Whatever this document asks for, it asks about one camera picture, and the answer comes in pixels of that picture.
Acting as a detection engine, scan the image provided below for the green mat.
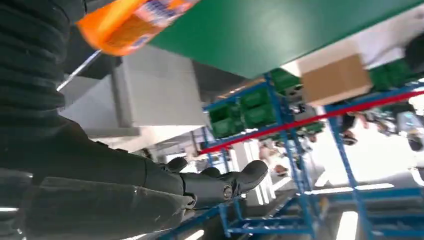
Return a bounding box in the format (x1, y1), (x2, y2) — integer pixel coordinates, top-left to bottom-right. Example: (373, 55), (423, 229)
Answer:
(149, 0), (424, 80)

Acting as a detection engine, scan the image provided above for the cardboard box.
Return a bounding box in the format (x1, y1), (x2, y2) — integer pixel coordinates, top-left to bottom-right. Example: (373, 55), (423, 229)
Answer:
(300, 53), (374, 108)

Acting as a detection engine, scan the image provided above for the blue metal rack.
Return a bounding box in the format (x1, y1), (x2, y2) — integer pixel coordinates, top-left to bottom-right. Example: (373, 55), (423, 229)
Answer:
(155, 72), (424, 240)

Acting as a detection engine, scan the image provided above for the ceiling light strip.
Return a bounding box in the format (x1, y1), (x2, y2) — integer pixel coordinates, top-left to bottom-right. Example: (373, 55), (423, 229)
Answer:
(304, 183), (396, 196)
(335, 211), (359, 240)

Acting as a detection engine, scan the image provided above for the white cabinet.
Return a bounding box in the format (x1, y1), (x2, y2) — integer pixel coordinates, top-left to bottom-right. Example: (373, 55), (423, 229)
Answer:
(58, 44), (209, 154)

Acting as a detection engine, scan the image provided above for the person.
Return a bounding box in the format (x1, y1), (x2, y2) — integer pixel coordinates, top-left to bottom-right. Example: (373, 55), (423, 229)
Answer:
(339, 111), (369, 147)

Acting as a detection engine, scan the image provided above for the orange drink bottle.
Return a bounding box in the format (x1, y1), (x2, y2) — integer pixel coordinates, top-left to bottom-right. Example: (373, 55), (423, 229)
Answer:
(75, 0), (202, 57)

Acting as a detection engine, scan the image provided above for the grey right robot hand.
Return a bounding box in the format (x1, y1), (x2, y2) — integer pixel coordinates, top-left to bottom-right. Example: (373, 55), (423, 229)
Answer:
(0, 117), (269, 240)

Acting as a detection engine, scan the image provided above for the green plastic crate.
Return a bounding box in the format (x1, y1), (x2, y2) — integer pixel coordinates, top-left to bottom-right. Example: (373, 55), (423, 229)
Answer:
(208, 101), (245, 139)
(368, 58), (419, 93)
(269, 67), (302, 94)
(239, 87), (278, 129)

